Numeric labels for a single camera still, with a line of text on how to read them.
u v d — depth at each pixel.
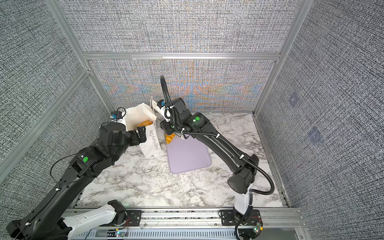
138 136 0.59
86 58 0.88
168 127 0.63
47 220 0.38
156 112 0.75
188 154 0.97
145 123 0.95
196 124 0.50
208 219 0.75
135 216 0.74
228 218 0.74
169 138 1.02
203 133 0.49
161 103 0.61
